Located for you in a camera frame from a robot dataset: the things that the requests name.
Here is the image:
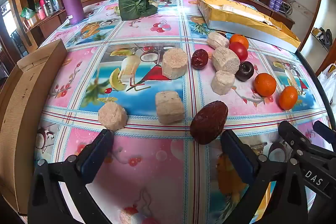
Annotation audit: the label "orange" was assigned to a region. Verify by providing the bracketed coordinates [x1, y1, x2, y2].
[278, 86, 298, 110]
[230, 34, 249, 49]
[253, 73, 276, 97]

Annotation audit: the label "red tomato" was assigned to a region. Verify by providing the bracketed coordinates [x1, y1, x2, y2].
[229, 42, 248, 62]

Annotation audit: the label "purple spray cans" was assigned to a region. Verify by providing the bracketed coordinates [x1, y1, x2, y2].
[268, 0, 282, 12]

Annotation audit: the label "large dried red date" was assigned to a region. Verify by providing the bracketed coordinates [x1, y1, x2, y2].
[190, 101, 228, 145]

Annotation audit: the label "fruit pattern tablecloth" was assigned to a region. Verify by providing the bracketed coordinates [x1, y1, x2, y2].
[35, 0, 332, 223]

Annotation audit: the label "dark plum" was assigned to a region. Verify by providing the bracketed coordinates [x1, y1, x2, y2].
[235, 61, 255, 82]

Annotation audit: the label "green leafy vegetable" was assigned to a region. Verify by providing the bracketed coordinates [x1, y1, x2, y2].
[118, 0, 158, 21]

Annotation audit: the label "small red date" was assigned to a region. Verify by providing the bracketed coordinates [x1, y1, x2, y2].
[191, 49, 209, 70]

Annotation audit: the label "gold foil box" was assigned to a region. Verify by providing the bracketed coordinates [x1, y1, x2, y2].
[197, 0, 301, 53]

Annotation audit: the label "brown cardboard tray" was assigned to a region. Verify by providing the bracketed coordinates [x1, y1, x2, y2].
[0, 39, 67, 215]

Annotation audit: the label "beige block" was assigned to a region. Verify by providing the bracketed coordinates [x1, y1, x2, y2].
[207, 31, 230, 49]
[98, 102, 128, 131]
[211, 71, 235, 95]
[162, 48, 188, 80]
[155, 91, 185, 124]
[211, 47, 240, 75]

